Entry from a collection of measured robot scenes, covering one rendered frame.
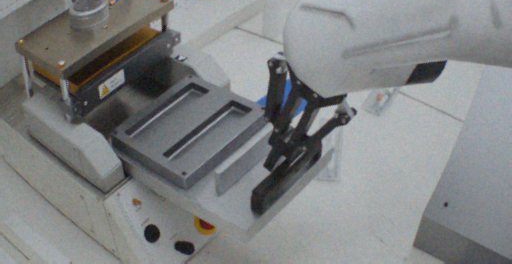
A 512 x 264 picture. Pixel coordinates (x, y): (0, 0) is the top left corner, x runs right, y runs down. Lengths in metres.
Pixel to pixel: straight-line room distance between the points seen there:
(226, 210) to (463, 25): 0.54
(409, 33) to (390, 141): 0.90
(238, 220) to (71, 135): 0.31
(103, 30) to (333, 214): 0.54
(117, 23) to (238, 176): 0.33
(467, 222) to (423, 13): 0.65
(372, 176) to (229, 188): 0.43
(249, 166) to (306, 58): 0.40
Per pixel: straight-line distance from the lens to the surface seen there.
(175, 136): 0.96
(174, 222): 1.06
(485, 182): 1.06
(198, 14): 1.70
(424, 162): 1.32
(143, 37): 1.09
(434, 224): 1.07
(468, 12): 0.43
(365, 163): 1.29
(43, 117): 1.05
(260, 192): 0.84
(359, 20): 0.50
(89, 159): 0.95
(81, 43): 1.01
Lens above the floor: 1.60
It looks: 38 degrees down
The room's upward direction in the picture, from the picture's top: straight up
